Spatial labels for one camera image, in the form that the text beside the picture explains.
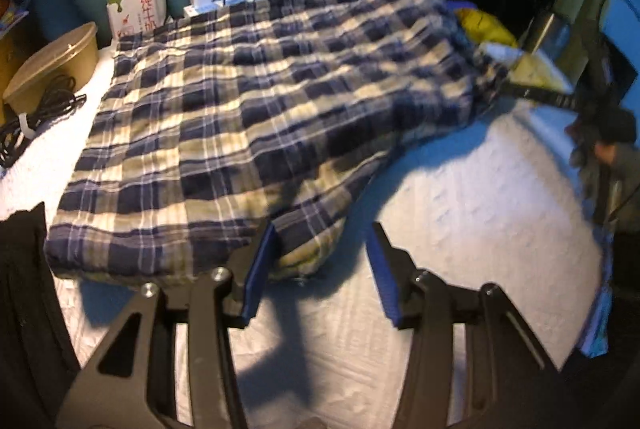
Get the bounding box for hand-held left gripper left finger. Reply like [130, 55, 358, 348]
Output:
[55, 221, 278, 429]

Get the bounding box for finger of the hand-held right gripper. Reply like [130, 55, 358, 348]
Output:
[492, 76, 583, 112]

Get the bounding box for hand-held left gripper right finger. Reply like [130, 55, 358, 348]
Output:
[367, 221, 566, 429]

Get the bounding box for plaid flannel shirt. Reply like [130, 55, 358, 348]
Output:
[44, 0, 511, 285]

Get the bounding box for yellow tissue box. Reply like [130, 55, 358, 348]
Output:
[482, 42, 573, 92]

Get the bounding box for steel thermos flask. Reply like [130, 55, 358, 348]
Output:
[520, 9, 573, 57]

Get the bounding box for yellow cloth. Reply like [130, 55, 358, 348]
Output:
[455, 8, 518, 47]

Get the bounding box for black folded cloth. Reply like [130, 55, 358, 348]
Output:
[0, 202, 81, 429]

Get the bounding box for brown paper bowl with lid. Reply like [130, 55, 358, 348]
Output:
[2, 22, 99, 110]

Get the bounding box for coiled black cable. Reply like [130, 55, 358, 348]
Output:
[0, 75, 87, 169]

